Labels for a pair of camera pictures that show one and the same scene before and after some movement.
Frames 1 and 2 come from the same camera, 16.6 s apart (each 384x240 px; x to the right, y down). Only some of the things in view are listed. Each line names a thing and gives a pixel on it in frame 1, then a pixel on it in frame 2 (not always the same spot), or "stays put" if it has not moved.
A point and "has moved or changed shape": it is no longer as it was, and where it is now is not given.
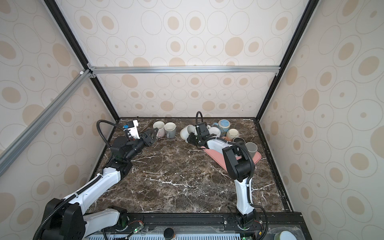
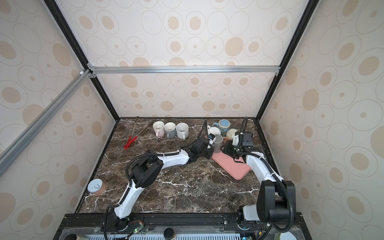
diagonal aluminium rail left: [8, 155] stays put
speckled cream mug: [185, 131] has moved or changed shape
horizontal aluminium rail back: [93, 70] stays put
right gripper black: [190, 140] to [227, 150]
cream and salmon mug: [231, 134] stays put
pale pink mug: [160, 125] stays put
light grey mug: [170, 128] stays put
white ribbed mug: [213, 130] stays put
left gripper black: [147, 140] to [210, 151]
